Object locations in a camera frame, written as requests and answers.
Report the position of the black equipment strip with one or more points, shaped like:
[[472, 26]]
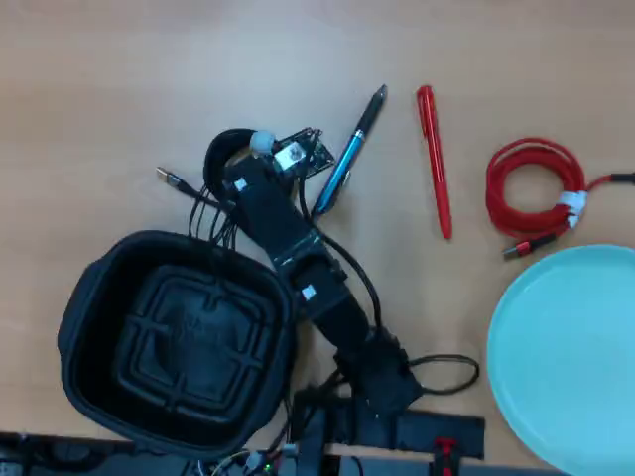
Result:
[[74, 453]]

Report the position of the red clamp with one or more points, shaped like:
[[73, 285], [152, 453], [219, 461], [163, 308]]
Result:
[[446, 453]]

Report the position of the green round bowl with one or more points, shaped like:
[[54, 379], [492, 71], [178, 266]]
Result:
[[570, 357]]

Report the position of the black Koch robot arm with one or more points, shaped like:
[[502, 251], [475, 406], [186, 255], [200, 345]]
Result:
[[347, 322]]

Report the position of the blue and black pen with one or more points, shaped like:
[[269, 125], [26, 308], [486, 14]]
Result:
[[349, 151]]

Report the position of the red pen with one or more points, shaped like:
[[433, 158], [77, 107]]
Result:
[[436, 163]]

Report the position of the black plastic bowl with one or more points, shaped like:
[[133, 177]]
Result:
[[183, 342]]

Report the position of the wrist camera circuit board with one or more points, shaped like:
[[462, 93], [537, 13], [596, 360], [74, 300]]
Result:
[[302, 156]]

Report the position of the servo controller board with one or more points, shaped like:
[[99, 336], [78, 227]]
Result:
[[258, 463]]

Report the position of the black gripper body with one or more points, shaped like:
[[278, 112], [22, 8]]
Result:
[[258, 191]]

